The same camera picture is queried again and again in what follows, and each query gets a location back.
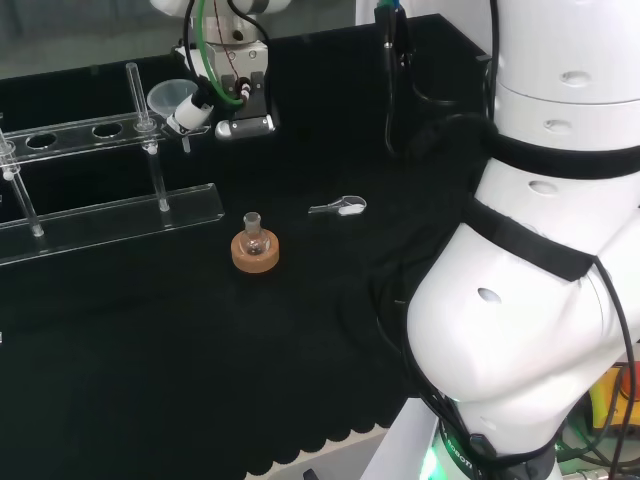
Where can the clear acrylic funnel stand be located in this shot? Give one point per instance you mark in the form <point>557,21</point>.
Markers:
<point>125,215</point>

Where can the black cloth bench cover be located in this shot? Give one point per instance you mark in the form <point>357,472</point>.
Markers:
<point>150,350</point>

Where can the yellow stop button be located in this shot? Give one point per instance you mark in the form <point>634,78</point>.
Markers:
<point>607,400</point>

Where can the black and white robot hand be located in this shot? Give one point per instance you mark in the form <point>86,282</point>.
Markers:
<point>250,85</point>

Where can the clear plastic funnel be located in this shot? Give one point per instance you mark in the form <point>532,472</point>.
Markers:
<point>165,97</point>

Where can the small round-bottom glass flask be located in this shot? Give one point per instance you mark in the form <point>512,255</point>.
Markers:
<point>254,242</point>

